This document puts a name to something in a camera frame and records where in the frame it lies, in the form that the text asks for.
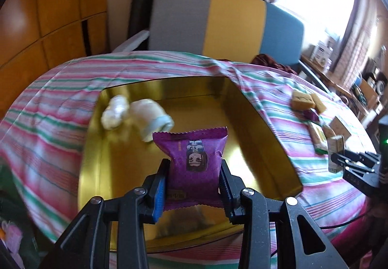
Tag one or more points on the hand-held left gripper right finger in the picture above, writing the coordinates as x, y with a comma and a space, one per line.
225, 193

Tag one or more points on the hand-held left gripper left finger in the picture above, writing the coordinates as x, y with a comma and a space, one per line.
160, 196

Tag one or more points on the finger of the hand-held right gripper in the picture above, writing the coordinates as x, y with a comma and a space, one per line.
354, 157
359, 172

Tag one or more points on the yellow green snack packet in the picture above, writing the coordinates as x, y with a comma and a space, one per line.
316, 134

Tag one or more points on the purple snack packet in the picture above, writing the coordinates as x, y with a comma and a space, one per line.
194, 147

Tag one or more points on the brown sponge cake piece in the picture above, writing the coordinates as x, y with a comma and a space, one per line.
320, 104
301, 100

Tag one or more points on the white roll packet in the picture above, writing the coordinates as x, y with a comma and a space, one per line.
151, 119

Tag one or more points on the gold tray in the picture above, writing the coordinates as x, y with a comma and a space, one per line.
212, 111

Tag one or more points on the lumpy white packet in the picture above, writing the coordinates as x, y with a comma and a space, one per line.
115, 111

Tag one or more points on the beige cardboard box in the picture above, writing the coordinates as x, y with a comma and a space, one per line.
341, 126

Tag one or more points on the clear brown snack packet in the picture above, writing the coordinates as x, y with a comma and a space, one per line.
329, 132

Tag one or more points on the small purple candy packet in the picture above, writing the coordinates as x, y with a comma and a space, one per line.
312, 116

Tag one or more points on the wooden desk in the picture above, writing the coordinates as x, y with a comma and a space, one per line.
339, 84

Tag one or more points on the patterned side curtain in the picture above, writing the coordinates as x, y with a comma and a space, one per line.
354, 53

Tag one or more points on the white carton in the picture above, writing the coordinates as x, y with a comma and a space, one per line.
322, 53

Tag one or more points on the striped bed sheet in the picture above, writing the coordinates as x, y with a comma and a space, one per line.
60, 123

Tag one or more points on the maroon cloth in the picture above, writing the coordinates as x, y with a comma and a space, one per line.
266, 61

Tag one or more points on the grey yellow blue chair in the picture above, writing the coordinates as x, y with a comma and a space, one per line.
233, 20

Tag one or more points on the black rolled mat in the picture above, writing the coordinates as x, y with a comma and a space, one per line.
141, 5

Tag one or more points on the wooden wardrobe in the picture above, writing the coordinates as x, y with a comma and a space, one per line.
45, 14

